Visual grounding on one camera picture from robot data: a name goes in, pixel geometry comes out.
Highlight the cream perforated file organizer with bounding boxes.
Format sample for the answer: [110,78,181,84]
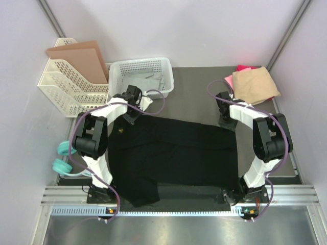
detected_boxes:
[37,38,109,118]

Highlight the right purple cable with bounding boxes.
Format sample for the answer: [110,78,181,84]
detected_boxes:
[206,79,294,222]

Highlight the red folded t-shirt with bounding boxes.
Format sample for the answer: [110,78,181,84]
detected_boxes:
[236,65,258,72]

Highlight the teal cat ear headphones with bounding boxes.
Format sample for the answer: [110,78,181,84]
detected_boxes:
[52,141,91,177]

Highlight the black daisy print t-shirt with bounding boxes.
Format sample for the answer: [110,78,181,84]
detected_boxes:
[107,116,239,207]

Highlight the grey folded cloth in basket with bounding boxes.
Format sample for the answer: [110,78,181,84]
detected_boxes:
[120,68,164,92]

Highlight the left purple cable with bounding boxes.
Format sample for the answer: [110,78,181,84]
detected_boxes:
[67,89,167,221]

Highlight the white perforated plastic basket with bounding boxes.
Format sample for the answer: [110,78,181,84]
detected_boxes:
[108,57,174,100]

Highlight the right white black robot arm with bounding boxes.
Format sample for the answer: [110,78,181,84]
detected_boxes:
[215,91,293,202]

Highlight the slotted grey cable duct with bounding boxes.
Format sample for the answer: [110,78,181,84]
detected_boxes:
[51,206,261,217]

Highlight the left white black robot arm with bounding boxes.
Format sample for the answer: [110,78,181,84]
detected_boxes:
[71,85,143,203]

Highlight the brown cardboard folder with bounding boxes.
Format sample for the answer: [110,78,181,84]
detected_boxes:
[46,40,109,84]

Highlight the purple cable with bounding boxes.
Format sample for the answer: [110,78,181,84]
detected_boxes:
[206,79,294,222]
[67,89,167,221]

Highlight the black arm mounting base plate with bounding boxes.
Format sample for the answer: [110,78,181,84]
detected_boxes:
[86,183,269,212]

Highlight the beige folded t-shirt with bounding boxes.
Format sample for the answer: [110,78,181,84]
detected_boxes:
[232,67,281,105]

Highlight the pink folded t-shirt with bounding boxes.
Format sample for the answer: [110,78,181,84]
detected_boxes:
[224,75,233,90]

